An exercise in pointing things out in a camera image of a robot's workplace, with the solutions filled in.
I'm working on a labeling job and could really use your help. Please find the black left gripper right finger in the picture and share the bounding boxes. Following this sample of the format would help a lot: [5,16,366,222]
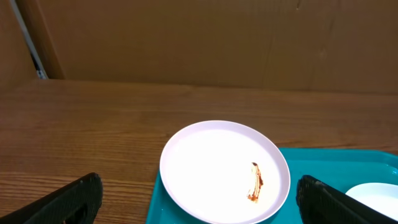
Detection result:
[296,175,397,224]

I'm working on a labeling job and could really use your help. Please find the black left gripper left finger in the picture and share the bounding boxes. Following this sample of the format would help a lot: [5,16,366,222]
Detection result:
[1,172,103,224]

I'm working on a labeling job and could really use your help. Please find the white plate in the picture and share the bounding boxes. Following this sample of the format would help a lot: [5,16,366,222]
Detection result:
[346,182,398,221]

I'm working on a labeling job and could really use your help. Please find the pink-white plate with sauce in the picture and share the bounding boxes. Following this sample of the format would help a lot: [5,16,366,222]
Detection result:
[159,120,291,223]

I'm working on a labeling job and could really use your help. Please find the teal plastic tray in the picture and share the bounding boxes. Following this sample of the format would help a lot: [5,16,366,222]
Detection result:
[146,148,397,224]

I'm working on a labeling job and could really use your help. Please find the brown cardboard backdrop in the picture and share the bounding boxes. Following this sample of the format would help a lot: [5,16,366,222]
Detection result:
[1,0,397,93]

